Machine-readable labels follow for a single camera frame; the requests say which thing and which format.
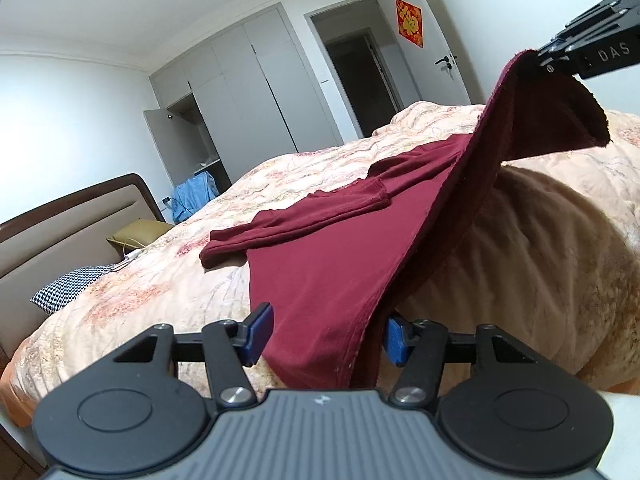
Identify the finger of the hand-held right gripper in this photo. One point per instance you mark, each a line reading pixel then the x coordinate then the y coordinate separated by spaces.
pixel 610 15
pixel 600 55

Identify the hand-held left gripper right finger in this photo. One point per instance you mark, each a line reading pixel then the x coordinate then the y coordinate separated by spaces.
pixel 395 341

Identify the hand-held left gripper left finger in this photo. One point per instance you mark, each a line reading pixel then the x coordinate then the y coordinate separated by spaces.
pixel 260 331

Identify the dark red sweater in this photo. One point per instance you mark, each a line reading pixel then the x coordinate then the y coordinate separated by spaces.
pixel 325 270

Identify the blue garment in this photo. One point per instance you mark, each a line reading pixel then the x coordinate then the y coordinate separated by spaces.
pixel 195 197

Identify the white door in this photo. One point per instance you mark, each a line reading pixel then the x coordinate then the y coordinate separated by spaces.
pixel 450 25

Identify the olive green pillow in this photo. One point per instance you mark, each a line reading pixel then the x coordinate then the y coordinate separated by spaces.
pixel 140 232

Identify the floral beige quilt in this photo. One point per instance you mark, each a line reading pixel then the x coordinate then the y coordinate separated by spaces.
pixel 550 260

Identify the houndstooth pillow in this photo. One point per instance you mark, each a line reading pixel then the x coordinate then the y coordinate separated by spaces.
pixel 75 287

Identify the red diamond door decoration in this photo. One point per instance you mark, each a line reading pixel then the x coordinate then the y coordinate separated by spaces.
pixel 410 22

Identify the brown bed headboard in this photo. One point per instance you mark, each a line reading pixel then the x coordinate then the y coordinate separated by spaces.
pixel 50 245

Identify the orange bedsheet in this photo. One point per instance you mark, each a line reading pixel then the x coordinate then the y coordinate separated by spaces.
pixel 22 390

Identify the grey built-in wardrobe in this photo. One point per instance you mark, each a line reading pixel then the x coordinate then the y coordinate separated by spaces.
pixel 240 85

